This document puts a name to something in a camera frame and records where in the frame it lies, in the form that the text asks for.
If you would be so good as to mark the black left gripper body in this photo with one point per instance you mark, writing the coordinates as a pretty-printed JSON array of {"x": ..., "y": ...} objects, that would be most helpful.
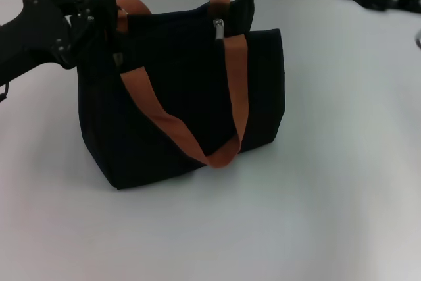
[{"x": 29, "y": 37}]

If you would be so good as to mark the silver zipper pull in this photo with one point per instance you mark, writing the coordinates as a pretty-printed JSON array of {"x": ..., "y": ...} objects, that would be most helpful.
[{"x": 219, "y": 31}]

